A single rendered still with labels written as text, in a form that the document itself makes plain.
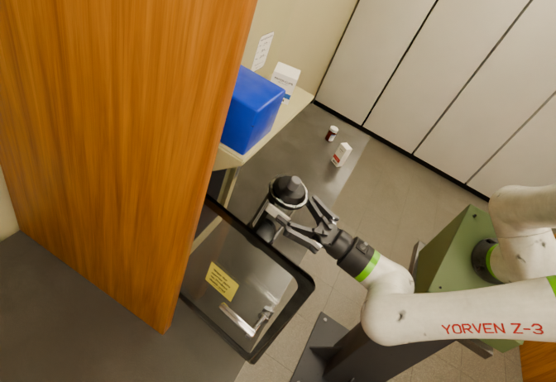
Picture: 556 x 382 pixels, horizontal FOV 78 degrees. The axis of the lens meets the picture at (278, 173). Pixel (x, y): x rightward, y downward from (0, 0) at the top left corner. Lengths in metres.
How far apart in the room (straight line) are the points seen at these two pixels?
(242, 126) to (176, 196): 0.15
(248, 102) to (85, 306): 0.70
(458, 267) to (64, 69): 1.20
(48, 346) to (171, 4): 0.80
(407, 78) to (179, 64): 3.33
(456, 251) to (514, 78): 2.55
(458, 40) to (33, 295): 3.39
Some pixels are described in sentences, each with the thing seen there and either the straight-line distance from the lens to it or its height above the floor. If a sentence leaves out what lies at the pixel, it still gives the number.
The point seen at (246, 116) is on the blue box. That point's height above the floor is 1.58.
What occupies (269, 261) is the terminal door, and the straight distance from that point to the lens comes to 0.62.
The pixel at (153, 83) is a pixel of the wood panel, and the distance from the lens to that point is 0.47.
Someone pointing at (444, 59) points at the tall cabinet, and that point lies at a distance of 3.60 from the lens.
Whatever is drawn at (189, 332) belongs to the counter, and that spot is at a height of 0.94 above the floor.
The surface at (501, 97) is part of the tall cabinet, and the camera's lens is 3.72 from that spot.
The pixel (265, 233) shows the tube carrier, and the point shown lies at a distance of 0.97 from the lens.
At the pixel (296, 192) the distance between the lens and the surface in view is 0.87.
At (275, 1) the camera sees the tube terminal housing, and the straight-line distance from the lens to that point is 0.67.
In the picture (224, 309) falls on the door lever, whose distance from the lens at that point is 0.73.
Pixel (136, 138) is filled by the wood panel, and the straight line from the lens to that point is 0.55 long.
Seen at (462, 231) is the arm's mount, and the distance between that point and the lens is 1.32.
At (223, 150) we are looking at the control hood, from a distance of 0.56.
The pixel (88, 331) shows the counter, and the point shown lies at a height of 0.94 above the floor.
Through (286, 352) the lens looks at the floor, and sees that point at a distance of 2.10.
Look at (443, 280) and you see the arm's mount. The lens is 1.30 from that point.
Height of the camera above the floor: 1.86
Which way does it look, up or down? 40 degrees down
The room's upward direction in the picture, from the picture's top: 24 degrees clockwise
